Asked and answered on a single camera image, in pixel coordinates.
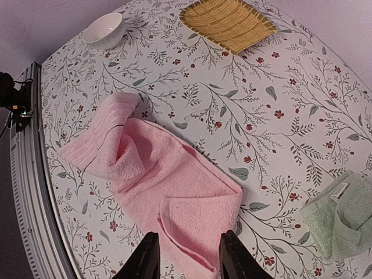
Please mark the woven bamboo tray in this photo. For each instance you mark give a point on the woven bamboo tray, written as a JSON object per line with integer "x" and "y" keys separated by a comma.
{"x": 232, "y": 25}

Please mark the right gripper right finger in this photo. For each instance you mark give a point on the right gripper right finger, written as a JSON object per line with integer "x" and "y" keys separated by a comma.
{"x": 235, "y": 260}

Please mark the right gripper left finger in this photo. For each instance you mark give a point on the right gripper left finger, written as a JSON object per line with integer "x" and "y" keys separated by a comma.
{"x": 144, "y": 262}

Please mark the white ceramic bowl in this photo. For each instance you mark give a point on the white ceramic bowl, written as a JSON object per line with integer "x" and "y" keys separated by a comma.
{"x": 105, "y": 32}

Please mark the aluminium front rail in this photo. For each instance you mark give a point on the aluminium front rail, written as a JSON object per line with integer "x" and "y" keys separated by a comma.
{"x": 41, "y": 228}

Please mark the light green towel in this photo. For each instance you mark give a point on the light green towel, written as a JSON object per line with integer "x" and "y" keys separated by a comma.
{"x": 339, "y": 218}

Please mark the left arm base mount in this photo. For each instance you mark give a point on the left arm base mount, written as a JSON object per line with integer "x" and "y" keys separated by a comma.
{"x": 16, "y": 98}

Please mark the pink towel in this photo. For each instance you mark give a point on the pink towel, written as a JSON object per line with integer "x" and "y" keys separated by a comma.
{"x": 162, "y": 182}

